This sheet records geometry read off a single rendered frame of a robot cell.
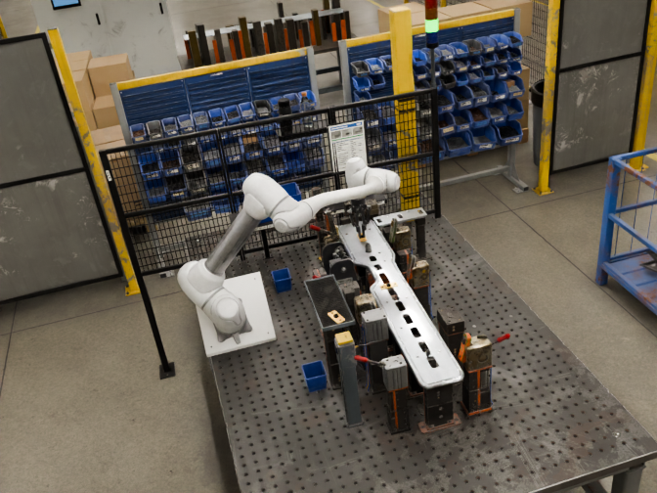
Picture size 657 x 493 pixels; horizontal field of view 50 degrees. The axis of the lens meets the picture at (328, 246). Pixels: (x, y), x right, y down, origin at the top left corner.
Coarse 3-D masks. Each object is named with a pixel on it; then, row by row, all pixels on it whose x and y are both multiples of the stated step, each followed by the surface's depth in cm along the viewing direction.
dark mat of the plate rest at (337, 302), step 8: (320, 280) 314; (328, 280) 313; (312, 288) 309; (320, 288) 309; (328, 288) 308; (336, 288) 307; (312, 296) 303; (320, 296) 303; (328, 296) 302; (336, 296) 301; (320, 304) 298; (328, 304) 297; (336, 304) 297; (344, 304) 296; (320, 312) 293; (328, 312) 292; (344, 312) 291; (328, 320) 288; (352, 320) 286
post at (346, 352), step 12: (336, 348) 277; (348, 348) 277; (348, 360) 280; (348, 372) 283; (348, 384) 287; (348, 396) 290; (348, 408) 293; (360, 408) 295; (348, 420) 297; (360, 420) 298
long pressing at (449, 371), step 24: (384, 240) 369; (360, 264) 351; (384, 264) 348; (408, 288) 329; (408, 312) 313; (408, 336) 298; (432, 336) 297; (408, 360) 285; (456, 360) 283; (432, 384) 272
